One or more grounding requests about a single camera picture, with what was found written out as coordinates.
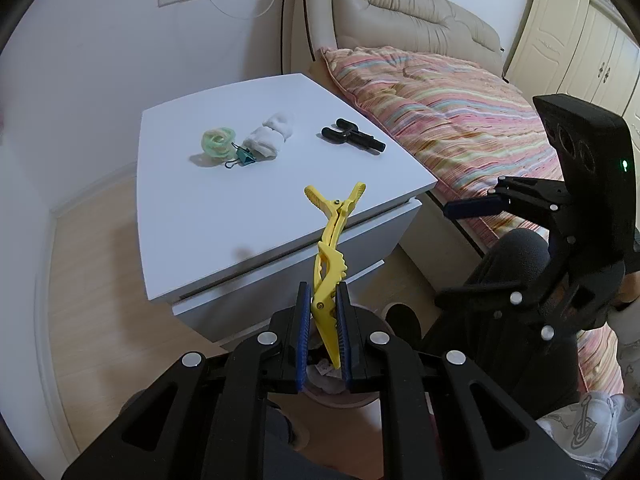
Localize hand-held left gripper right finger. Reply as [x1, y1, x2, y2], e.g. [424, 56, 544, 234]
[335, 281, 592, 480]

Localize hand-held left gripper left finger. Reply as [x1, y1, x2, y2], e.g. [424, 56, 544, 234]
[60, 281, 316, 480]

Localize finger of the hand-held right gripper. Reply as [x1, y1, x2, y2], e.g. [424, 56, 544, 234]
[442, 176, 572, 232]
[434, 259, 577, 357]

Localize yellow hair clip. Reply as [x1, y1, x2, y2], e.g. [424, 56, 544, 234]
[304, 182, 367, 370]

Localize person's right hand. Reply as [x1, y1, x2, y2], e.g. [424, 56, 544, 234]
[619, 269, 640, 312]

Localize person's right leg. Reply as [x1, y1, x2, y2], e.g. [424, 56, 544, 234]
[420, 228, 581, 421]

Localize person's leg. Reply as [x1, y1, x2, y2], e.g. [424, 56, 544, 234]
[262, 400, 386, 480]
[420, 228, 581, 421]

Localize black slipper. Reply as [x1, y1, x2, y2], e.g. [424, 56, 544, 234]
[384, 302, 424, 357]

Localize person's left leg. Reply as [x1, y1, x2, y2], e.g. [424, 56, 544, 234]
[262, 400, 386, 480]

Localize person's white printed clothing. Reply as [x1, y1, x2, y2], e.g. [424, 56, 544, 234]
[537, 390, 640, 473]

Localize white nightstand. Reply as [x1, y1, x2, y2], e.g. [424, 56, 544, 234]
[136, 73, 437, 351]

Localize cream wardrobe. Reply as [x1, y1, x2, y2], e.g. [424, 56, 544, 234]
[502, 0, 640, 126]

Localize green binder clip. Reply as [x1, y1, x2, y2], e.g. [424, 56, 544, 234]
[224, 142, 257, 169]

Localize beige leather bed headboard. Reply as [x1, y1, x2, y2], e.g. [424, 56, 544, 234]
[280, 0, 506, 81]

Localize beige bed frame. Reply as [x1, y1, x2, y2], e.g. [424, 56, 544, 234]
[397, 192, 501, 311]

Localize black T-shaped handle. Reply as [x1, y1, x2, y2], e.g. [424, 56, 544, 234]
[320, 118, 386, 154]

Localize green coiled hair tie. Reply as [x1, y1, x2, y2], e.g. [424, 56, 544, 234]
[201, 127, 237, 160]

